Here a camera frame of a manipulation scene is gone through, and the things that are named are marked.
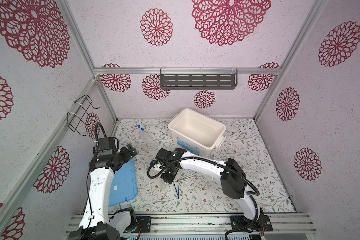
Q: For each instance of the blue tweezers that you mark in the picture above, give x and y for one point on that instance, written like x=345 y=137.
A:
x=177 y=188

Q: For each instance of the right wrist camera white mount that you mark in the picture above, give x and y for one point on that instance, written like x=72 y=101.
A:
x=157 y=166

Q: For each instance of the blue plastic lid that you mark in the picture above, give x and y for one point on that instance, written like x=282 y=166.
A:
x=124 y=185

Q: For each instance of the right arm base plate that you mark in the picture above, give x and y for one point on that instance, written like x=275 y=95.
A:
x=242 y=224

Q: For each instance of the black wire wall basket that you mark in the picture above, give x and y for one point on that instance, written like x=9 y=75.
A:
x=77 y=117

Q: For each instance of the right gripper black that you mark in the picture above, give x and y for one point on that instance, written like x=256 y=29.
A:
x=164 y=177

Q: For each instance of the dark grey wall shelf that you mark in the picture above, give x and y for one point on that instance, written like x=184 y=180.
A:
x=198 y=81

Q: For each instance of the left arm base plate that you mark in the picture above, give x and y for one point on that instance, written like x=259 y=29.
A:
x=141 y=224

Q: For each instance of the white plastic bin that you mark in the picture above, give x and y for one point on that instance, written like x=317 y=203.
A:
x=197 y=133

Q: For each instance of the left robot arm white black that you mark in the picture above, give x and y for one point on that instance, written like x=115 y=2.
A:
x=95 y=223

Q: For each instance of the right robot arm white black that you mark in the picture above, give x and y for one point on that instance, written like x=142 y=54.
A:
x=234 y=182

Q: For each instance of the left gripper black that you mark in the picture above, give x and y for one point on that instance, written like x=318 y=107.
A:
x=124 y=150

